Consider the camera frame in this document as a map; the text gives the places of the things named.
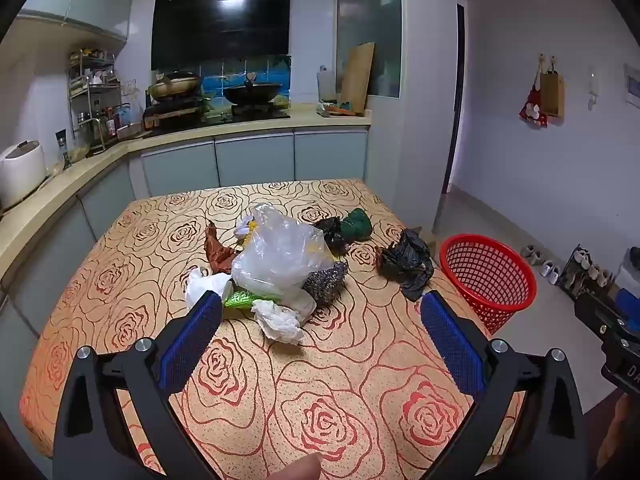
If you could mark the person's right hand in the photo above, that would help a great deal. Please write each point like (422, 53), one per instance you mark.
(620, 417)

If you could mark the beige shoe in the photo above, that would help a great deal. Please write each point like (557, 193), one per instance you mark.
(526, 251)
(536, 256)

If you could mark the person's left hand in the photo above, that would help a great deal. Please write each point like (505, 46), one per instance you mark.
(302, 467)

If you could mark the steel wool scourer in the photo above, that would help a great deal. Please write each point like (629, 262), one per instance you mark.
(325, 282)

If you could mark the wooden cutting board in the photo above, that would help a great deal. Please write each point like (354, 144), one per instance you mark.
(357, 77)

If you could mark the metal kitchen rack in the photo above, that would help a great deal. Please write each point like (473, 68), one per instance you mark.
(92, 90)

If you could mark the dark grey shoe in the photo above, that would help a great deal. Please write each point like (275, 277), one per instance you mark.
(636, 254)

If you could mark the black range hood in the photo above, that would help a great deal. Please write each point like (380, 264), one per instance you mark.
(220, 25)

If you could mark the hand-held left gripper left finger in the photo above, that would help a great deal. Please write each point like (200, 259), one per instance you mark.
(192, 340)

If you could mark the clear plastic bag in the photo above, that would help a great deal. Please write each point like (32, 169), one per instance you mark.
(280, 255)

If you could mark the white paper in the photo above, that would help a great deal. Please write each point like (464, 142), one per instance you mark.
(200, 285)

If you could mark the brown wrapper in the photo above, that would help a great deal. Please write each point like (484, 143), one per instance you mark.
(217, 255)

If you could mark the translucent plastic jug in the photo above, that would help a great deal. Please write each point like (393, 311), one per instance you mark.
(327, 85)

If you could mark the golden pan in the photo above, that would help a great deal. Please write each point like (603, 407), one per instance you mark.
(175, 87)

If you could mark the red plastic basket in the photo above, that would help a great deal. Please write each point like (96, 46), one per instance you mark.
(500, 312)

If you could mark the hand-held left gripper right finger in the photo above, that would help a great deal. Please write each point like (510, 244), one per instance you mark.
(452, 345)

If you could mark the black gas stove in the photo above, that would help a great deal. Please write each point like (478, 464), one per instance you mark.
(250, 112)

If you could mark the dark door frame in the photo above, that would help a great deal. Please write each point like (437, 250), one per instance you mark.
(457, 100)

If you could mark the grey wall panel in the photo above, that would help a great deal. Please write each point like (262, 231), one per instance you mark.
(632, 85)

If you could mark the black wok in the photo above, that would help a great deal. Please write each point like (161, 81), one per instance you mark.
(252, 94)

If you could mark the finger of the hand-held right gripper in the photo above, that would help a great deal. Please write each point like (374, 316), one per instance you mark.
(600, 317)

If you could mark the beige kitchen countertop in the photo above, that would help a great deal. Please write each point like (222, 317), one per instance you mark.
(225, 130)

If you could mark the brown paper bag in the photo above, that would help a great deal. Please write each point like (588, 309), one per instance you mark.
(551, 92)

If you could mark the frosted window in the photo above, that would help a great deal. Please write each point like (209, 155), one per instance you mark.
(370, 20)

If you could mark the small black plastic bag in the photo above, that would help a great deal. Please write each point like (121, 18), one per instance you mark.
(331, 234)

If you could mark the red hanging bag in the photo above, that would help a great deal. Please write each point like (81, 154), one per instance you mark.
(530, 107)

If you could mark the large black plastic bag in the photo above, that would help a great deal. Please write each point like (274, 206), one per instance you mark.
(405, 265)

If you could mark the black shoe rack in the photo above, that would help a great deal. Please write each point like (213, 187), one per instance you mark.
(570, 282)

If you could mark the grey base cabinets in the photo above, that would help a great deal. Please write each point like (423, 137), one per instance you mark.
(250, 160)

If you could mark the white intercom phone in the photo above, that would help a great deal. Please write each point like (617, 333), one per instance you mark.
(593, 85)

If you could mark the dark green plastic bag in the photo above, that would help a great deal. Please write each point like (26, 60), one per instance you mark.
(357, 225)

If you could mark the group of assorted shoes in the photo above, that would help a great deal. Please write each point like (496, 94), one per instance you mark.
(590, 270)

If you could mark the small orange green item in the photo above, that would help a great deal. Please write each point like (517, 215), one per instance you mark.
(345, 109)

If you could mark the white rice cooker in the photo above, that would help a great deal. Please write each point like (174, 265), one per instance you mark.
(20, 170)

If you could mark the white shoe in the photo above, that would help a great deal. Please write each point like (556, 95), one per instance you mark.
(554, 275)
(546, 267)

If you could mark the green wrapper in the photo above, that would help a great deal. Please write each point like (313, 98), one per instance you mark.
(240, 300)

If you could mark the white tissue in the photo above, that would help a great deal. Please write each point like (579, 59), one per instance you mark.
(280, 322)

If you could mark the grey wall cabinet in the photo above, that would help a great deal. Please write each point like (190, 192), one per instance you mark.
(75, 0)

